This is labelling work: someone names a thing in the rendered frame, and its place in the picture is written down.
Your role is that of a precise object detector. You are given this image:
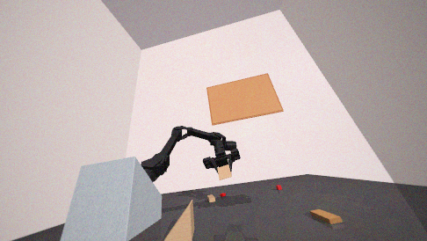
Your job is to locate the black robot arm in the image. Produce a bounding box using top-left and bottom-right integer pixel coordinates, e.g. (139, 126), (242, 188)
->
(141, 126), (236, 182)

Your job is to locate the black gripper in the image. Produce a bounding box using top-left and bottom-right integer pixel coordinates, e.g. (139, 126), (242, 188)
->
(203, 145), (240, 173)

